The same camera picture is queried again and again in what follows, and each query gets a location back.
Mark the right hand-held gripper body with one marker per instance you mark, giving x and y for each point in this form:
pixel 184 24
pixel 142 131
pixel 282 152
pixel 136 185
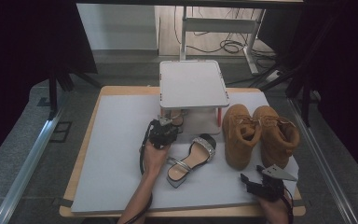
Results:
pixel 273 186

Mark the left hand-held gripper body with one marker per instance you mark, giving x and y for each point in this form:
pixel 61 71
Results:
pixel 161 135

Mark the tan suede boot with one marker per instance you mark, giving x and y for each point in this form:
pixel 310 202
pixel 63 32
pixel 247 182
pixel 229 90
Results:
pixel 279 137
pixel 239 146

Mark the white two-tier shoe rack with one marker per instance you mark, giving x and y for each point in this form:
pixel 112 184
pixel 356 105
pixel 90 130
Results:
pixel 191 84

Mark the person's left hand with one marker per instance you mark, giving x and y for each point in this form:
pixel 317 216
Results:
pixel 155 158

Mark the person's right hand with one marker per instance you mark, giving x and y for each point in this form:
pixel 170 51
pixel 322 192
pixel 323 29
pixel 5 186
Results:
pixel 276 211

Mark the black tape strip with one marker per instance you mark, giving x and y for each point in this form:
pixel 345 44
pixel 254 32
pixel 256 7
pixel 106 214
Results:
pixel 298 202
pixel 66 202

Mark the grey table mat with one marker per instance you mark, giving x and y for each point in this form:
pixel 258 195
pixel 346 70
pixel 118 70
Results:
pixel 112 161

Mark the black metal stand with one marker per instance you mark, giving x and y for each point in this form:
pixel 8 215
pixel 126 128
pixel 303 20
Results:
pixel 53 93
pixel 306 93

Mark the white power strip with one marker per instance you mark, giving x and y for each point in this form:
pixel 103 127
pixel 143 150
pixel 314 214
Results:
pixel 274 75

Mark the black curtain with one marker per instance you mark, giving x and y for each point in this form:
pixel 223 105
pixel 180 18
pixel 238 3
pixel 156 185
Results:
pixel 21 62
pixel 348 77

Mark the aluminium floor rail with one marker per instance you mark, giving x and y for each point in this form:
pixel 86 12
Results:
pixel 323 161
pixel 28 161

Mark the white metal desk frame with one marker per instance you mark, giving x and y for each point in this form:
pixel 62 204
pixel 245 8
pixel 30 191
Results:
pixel 220 25

